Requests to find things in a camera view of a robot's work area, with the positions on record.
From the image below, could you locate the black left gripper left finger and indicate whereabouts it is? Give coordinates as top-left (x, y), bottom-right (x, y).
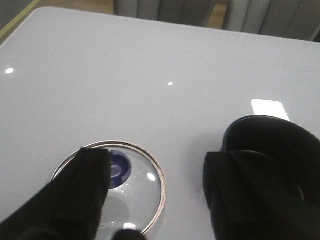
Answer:
top-left (0, 148), bottom-right (111, 240)

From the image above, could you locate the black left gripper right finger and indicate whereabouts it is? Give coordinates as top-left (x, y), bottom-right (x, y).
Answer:
top-left (202, 150), bottom-right (320, 240)

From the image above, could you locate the glass lid with blue knob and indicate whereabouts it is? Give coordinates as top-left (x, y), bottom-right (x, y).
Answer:
top-left (49, 140), bottom-right (167, 237)

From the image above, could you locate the dark blue saucepan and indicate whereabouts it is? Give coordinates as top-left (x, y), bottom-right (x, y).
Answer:
top-left (221, 115), bottom-right (320, 198)

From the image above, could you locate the right beige chair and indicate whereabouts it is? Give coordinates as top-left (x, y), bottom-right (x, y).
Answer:
top-left (223, 0), bottom-right (320, 41)

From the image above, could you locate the beige chair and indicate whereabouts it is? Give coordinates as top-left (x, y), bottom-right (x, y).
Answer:
top-left (223, 0), bottom-right (320, 41)
top-left (114, 0), bottom-right (217, 27)

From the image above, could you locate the left beige chair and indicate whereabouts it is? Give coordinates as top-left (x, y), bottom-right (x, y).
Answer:
top-left (114, 0), bottom-right (217, 27)

